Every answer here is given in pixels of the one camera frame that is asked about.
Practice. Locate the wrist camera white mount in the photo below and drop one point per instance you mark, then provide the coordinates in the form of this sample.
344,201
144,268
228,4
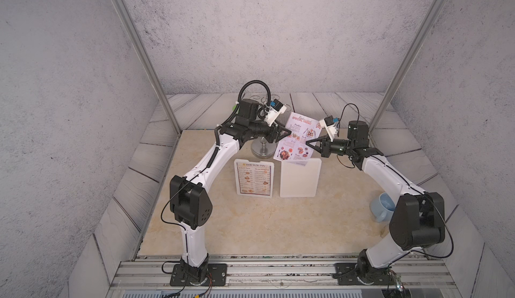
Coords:
331,125
273,111

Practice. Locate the chrome glass holder stand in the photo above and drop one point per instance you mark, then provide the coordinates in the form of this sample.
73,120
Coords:
260,147

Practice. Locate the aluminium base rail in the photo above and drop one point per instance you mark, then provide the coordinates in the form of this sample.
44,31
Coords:
283,276

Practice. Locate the white menu rack right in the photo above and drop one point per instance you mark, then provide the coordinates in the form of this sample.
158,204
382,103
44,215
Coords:
300,178

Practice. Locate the light blue cup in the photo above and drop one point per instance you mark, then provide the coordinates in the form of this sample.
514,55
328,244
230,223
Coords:
382,208

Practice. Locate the dim sum inn menu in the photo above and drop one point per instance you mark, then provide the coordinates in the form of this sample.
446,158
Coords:
254,179

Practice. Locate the white menu rack left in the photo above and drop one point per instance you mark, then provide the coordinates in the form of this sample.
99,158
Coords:
254,177

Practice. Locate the pink special menu sheet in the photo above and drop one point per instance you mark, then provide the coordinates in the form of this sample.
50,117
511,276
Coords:
293,148

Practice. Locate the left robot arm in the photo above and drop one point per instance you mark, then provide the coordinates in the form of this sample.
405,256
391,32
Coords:
189,194

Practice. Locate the white menu rack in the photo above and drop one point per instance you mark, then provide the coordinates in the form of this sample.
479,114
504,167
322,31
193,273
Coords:
254,177
300,178

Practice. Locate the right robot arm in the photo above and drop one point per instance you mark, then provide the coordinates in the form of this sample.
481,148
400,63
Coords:
418,219

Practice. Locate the right metal frame post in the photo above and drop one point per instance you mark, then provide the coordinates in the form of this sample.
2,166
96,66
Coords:
419,38

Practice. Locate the left metal frame post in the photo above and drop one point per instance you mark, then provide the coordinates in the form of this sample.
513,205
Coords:
136,41

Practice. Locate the metal frame post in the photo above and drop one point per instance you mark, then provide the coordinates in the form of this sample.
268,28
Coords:
136,41
419,38

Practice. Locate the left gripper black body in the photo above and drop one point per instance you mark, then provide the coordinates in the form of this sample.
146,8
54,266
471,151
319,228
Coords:
271,134

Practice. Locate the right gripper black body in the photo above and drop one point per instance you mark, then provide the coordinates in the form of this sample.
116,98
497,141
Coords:
327,148

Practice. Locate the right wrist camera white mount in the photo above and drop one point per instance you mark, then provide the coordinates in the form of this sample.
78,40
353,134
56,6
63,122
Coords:
331,125

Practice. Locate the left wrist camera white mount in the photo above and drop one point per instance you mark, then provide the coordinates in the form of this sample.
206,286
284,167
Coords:
273,111

